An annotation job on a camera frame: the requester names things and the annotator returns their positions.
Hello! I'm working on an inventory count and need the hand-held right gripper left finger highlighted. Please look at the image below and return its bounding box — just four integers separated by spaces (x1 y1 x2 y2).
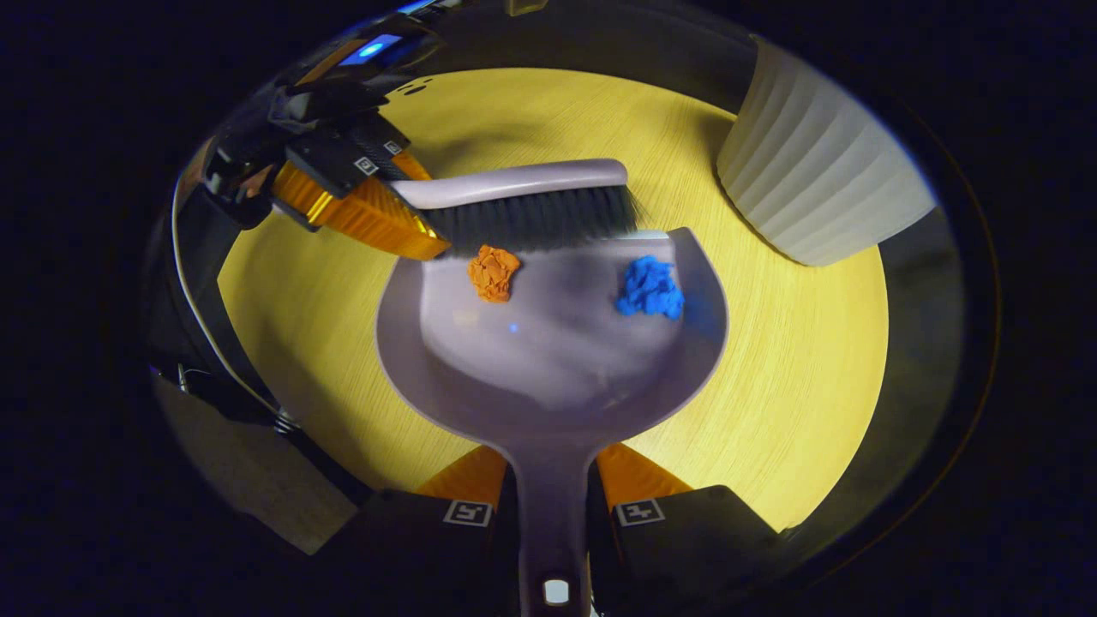
317 444 521 617

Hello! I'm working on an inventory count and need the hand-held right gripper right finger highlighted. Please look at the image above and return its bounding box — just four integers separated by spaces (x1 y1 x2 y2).
586 441 782 617

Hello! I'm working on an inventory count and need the orange paper scrap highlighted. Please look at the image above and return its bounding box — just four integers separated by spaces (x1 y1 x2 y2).
467 245 522 304

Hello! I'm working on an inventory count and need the lilac plastic dustpan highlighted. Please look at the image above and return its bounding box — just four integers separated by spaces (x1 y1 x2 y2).
375 227 730 617

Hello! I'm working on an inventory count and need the blue paper scrap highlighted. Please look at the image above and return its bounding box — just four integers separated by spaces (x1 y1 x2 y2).
615 255 686 320

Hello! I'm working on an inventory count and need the white ribbed garbage bin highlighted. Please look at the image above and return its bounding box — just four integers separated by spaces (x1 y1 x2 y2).
716 36 938 267

